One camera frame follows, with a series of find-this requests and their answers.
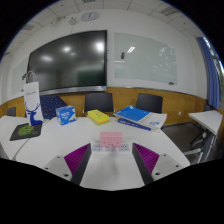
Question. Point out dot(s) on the black mouse pad green print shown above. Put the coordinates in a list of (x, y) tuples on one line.
[(26, 131)]

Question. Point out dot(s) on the navy dotted gift bag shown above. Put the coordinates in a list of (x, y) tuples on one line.
[(50, 106)]

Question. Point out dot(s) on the dark grey chair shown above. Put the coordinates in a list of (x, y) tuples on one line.
[(11, 111)]

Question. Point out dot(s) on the white side table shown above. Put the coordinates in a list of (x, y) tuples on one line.
[(206, 120)]

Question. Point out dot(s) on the black chair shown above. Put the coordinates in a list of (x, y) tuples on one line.
[(149, 102), (98, 101)]

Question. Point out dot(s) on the glass whiteboard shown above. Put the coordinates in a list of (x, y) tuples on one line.
[(146, 60)]

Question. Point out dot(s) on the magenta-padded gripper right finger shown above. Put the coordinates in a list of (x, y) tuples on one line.
[(147, 159)]

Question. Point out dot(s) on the large black wall display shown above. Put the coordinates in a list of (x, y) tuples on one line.
[(66, 63)]

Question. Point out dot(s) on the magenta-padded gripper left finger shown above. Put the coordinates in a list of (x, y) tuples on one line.
[(77, 159)]

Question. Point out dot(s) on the black whiteboard eraser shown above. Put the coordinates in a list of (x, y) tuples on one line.
[(122, 55)]

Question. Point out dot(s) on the white paper bag blue deer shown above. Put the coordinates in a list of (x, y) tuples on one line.
[(32, 103)]

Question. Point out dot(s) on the blue tissue box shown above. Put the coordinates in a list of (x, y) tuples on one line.
[(65, 115)]

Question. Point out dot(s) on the thin dark blue book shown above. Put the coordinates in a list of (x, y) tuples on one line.
[(131, 124)]

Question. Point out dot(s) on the white book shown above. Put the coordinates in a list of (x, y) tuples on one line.
[(158, 119)]

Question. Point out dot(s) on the blue curtain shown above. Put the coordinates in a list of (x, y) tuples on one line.
[(210, 76)]

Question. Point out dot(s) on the round white wall clock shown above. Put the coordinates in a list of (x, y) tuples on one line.
[(89, 16)]

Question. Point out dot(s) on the white power strip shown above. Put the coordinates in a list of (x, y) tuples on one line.
[(95, 147)]

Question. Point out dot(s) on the yellow box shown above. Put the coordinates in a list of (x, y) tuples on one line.
[(98, 116)]

